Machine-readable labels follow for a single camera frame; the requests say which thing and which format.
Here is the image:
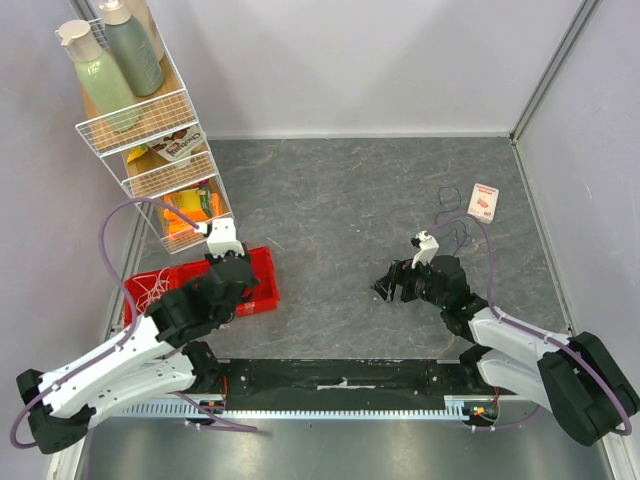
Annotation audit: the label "white cable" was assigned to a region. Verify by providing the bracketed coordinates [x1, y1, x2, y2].
[131, 267, 176, 311]

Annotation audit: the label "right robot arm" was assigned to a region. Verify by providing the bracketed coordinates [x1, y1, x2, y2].
[372, 255, 639, 446]

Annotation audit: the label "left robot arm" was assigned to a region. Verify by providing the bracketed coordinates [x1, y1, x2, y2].
[16, 253, 258, 454]

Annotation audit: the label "small white card box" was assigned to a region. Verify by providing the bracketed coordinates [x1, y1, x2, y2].
[467, 183, 499, 224]

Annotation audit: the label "red bin right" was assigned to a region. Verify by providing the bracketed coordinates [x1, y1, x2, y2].
[236, 246, 280, 317]

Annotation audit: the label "red bin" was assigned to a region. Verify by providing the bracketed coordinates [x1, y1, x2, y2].
[124, 267, 178, 327]
[236, 246, 280, 317]

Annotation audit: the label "orange snack packs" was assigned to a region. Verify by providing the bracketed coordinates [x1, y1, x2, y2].
[162, 187, 223, 235]

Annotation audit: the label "red bin left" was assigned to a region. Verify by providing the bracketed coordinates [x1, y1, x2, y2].
[124, 267, 178, 327]

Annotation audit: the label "chocolate cookie box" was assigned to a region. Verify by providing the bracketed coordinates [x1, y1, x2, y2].
[148, 125, 205, 163]

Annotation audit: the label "dark green bottle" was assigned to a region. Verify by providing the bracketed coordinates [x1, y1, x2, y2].
[99, 1, 164, 97]

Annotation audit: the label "light green bottle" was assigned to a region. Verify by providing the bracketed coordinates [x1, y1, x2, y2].
[57, 19, 139, 133]

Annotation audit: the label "beige bottle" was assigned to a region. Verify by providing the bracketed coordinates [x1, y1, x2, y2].
[124, 0, 165, 61]

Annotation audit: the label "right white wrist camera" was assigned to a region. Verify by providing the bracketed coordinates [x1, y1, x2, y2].
[410, 230, 439, 269]

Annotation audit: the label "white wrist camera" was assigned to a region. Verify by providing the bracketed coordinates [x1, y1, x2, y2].
[410, 230, 439, 269]
[194, 217, 246, 259]

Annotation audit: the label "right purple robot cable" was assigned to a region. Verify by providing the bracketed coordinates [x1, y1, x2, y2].
[427, 212, 636, 436]

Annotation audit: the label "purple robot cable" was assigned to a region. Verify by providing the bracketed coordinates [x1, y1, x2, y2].
[427, 212, 636, 436]
[10, 197, 259, 447]

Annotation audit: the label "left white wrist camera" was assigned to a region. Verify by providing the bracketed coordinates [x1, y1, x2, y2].
[194, 217, 246, 259]

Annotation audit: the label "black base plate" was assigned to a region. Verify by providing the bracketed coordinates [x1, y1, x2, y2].
[204, 359, 494, 410]

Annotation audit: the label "slotted cable duct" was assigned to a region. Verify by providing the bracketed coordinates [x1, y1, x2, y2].
[115, 397, 469, 421]

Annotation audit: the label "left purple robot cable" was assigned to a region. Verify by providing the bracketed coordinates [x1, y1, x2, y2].
[10, 197, 259, 447]

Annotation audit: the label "white wire shelf rack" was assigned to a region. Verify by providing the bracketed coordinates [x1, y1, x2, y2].
[74, 0, 239, 255]

